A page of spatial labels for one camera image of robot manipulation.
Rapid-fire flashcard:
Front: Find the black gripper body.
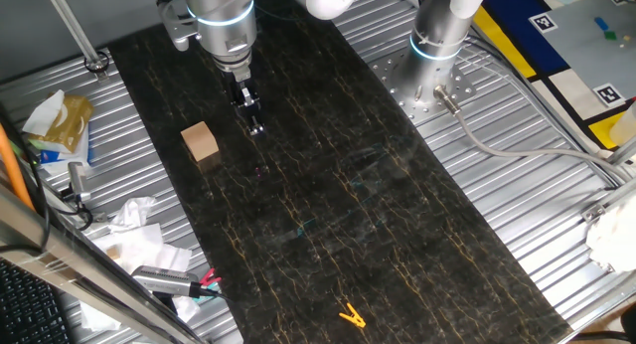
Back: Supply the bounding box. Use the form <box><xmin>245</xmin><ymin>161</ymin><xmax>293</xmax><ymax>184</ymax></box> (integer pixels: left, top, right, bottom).
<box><xmin>229</xmin><ymin>73</ymin><xmax>255</xmax><ymax>109</ymax></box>

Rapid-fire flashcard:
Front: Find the large wooden cube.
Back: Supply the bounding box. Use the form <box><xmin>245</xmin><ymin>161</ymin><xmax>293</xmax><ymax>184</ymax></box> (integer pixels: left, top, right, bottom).
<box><xmin>180</xmin><ymin>120</ymin><xmax>221</xmax><ymax>163</ymax></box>

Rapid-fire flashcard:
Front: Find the colourful block pattern mat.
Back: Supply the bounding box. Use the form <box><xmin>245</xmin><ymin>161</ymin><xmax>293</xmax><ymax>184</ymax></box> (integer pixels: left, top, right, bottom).
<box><xmin>471</xmin><ymin>0</ymin><xmax>636</xmax><ymax>152</ymax></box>

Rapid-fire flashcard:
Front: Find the black marble pattern mat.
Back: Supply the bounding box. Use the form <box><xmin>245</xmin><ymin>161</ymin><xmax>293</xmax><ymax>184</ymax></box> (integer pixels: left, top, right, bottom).
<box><xmin>106</xmin><ymin>0</ymin><xmax>573</xmax><ymax>344</ymax></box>

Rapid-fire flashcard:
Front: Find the crumpled white tissue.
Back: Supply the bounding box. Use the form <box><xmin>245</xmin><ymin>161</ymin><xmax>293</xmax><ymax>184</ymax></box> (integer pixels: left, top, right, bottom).
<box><xmin>107</xmin><ymin>196</ymin><xmax>158</xmax><ymax>235</ymax></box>

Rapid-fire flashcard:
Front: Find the yellow tissue box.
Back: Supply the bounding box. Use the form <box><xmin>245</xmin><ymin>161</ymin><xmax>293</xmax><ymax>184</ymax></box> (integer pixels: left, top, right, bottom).
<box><xmin>42</xmin><ymin>93</ymin><xmax>95</xmax><ymax>154</ymax></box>

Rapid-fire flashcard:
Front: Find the red plastic clip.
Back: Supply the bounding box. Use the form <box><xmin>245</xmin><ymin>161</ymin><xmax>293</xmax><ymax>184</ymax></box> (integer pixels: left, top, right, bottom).
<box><xmin>199</xmin><ymin>267</ymin><xmax>224</xmax><ymax>288</ymax></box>

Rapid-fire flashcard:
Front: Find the thin metal pole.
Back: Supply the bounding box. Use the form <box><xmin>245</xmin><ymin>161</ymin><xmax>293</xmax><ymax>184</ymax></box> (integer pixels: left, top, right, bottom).
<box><xmin>41</xmin><ymin>0</ymin><xmax>111</xmax><ymax>83</ymax></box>

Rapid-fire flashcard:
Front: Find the grey metal stand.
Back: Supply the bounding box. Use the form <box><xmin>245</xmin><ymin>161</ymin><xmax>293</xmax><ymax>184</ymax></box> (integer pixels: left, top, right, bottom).
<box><xmin>67</xmin><ymin>160</ymin><xmax>93</xmax><ymax>205</ymax></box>

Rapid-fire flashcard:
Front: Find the silver ribbed device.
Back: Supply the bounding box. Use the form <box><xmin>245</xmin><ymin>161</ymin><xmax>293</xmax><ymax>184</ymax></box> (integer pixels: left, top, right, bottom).
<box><xmin>130</xmin><ymin>263</ymin><xmax>201</xmax><ymax>299</ymax></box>

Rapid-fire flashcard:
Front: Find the blue white packet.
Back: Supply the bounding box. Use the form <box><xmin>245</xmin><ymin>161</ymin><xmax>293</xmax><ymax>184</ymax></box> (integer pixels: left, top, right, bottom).
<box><xmin>28</xmin><ymin>127</ymin><xmax>93</xmax><ymax>175</ymax></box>

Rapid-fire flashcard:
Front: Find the white tissue sheet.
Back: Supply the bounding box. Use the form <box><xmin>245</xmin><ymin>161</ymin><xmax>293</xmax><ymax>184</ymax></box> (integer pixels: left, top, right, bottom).
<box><xmin>22</xmin><ymin>88</ymin><xmax>67</xmax><ymax>137</ymax></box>

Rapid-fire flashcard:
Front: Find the orange clothespin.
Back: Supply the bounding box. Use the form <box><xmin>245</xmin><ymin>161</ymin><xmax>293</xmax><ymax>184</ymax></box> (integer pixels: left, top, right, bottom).
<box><xmin>338</xmin><ymin>302</ymin><xmax>368</xmax><ymax>329</ymax></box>

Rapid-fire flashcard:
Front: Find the orange tube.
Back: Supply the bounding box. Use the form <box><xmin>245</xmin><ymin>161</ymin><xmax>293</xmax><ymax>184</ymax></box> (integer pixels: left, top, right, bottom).
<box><xmin>0</xmin><ymin>123</ymin><xmax>35</xmax><ymax>212</ymax></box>

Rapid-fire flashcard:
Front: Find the black keyboard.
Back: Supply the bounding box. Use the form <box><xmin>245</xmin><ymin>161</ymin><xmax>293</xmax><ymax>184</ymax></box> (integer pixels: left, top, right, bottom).
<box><xmin>0</xmin><ymin>258</ymin><xmax>74</xmax><ymax>344</ymax></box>

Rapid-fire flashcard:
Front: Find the grey board with tags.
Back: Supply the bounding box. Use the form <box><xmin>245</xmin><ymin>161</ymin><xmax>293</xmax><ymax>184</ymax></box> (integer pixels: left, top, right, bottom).
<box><xmin>528</xmin><ymin>0</ymin><xmax>636</xmax><ymax>109</ymax></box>

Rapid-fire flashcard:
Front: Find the white cloth bundle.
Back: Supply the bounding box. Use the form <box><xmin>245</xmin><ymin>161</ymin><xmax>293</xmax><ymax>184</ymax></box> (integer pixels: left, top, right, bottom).
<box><xmin>584</xmin><ymin>192</ymin><xmax>636</xmax><ymax>274</ymax></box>

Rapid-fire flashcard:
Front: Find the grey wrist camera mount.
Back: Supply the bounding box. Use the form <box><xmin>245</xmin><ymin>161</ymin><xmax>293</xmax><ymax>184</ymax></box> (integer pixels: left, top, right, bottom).
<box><xmin>157</xmin><ymin>0</ymin><xmax>203</xmax><ymax>52</ymax></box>

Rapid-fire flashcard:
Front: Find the thick grey base cable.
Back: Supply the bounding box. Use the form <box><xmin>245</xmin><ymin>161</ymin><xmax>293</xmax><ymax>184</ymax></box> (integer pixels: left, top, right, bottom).
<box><xmin>432</xmin><ymin>84</ymin><xmax>635</xmax><ymax>184</ymax></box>

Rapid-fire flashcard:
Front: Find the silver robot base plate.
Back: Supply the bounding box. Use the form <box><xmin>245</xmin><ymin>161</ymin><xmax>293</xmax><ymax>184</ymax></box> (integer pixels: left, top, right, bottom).
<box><xmin>370</xmin><ymin>49</ymin><xmax>478</xmax><ymax>125</ymax></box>

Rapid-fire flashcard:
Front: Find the aluminium frame beam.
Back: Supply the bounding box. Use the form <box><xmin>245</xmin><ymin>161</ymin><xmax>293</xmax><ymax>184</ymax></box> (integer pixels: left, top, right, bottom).
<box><xmin>0</xmin><ymin>182</ymin><xmax>208</xmax><ymax>344</ymax></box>

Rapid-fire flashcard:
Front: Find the aluminium frame profile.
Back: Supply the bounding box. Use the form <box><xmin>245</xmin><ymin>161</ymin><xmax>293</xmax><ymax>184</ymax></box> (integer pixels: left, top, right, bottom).
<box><xmin>579</xmin><ymin>134</ymin><xmax>636</xmax><ymax>225</ymax></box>

